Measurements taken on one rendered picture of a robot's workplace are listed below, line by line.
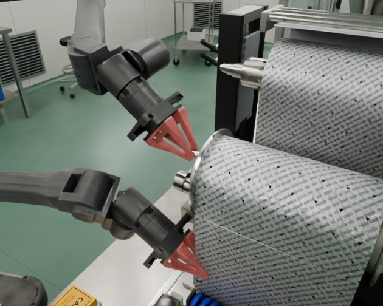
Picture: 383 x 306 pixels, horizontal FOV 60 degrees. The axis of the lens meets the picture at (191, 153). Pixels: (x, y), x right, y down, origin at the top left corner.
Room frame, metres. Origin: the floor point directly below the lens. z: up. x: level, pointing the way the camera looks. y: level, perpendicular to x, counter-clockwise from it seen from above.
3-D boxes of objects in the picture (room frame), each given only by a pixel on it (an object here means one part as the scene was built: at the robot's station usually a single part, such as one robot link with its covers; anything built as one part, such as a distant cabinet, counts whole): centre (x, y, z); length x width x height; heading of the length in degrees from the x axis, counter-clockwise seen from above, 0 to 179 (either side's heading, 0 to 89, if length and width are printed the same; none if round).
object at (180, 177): (0.51, 0.02, 1.18); 0.04 x 0.02 x 0.04; 149
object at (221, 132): (0.44, -0.04, 1.25); 0.15 x 0.01 x 0.15; 149
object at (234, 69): (0.70, -0.09, 1.33); 0.06 x 0.03 x 0.03; 59
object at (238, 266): (0.32, -0.11, 1.12); 0.23 x 0.01 x 0.18; 59
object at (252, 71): (0.67, -0.14, 1.33); 0.06 x 0.06 x 0.06; 59
